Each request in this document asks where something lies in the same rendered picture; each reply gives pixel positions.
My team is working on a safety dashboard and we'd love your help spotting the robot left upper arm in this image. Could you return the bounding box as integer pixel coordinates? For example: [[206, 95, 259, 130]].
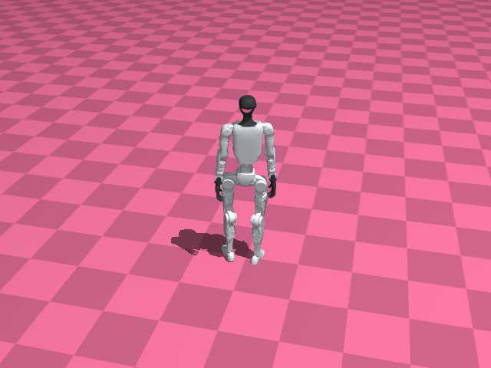
[[219, 123, 234, 159]]

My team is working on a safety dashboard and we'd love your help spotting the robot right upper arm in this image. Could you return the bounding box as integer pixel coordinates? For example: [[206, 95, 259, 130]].
[[262, 123, 275, 157]]

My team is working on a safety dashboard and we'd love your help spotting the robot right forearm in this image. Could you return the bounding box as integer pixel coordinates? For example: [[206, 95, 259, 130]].
[[266, 147, 277, 179]]

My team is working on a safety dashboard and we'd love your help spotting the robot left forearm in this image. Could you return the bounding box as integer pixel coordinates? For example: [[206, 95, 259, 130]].
[[215, 149, 226, 182]]

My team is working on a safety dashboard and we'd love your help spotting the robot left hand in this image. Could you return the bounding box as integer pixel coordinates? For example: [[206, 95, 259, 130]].
[[215, 177, 224, 202]]

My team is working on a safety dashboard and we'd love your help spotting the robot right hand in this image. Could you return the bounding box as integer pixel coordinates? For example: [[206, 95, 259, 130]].
[[268, 175, 277, 198]]

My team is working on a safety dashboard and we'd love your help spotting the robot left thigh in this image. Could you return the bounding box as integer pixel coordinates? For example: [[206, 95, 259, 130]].
[[221, 172, 237, 225]]

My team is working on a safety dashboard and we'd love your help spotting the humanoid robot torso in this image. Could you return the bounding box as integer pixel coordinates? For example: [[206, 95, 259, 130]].
[[232, 119, 263, 186]]

